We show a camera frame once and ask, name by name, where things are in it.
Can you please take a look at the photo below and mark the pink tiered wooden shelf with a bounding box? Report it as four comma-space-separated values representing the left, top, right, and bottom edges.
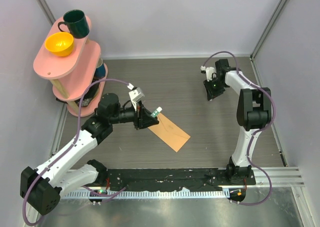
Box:
32, 14, 109, 118

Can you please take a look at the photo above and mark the dark green mug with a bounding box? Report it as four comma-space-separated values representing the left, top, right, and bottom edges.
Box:
57, 9, 90, 39

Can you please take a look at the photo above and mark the aluminium frame rail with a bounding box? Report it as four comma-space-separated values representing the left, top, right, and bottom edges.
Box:
59, 166, 306, 188

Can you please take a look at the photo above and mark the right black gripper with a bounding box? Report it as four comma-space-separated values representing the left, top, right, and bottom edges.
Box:
202, 76, 226, 101

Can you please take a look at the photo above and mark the blue cup on shelf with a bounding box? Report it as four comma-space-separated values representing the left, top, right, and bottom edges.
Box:
94, 58, 106, 79

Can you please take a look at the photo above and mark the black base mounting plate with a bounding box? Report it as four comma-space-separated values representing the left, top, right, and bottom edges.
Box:
86, 168, 256, 192

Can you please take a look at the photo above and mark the yellow bowl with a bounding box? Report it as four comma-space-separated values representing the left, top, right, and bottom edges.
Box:
44, 32, 75, 57

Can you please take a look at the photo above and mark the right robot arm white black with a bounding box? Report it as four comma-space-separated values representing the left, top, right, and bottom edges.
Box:
200, 59, 272, 185

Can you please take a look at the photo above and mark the orange paper envelope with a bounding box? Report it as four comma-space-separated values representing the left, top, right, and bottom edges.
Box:
148, 113, 190, 153

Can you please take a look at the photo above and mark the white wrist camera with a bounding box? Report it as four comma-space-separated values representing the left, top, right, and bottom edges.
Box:
200, 66, 217, 82
127, 83, 145, 111

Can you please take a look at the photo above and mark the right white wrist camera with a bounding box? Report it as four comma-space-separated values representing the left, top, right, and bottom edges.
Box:
200, 66, 217, 82

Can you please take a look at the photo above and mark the green white glue stick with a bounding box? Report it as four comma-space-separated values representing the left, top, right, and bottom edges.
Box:
151, 106, 162, 118

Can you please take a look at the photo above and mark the white slotted cable duct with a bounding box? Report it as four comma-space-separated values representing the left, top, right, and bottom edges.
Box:
62, 188, 230, 201

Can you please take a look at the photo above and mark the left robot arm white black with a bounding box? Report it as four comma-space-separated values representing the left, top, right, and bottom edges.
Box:
20, 90, 159, 216

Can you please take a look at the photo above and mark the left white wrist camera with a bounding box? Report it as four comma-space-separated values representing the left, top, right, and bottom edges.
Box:
127, 83, 145, 111

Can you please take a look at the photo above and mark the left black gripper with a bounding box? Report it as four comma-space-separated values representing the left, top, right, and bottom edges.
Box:
109, 100, 159, 130

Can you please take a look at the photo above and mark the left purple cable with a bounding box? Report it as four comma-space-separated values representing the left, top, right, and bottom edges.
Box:
22, 78, 133, 225

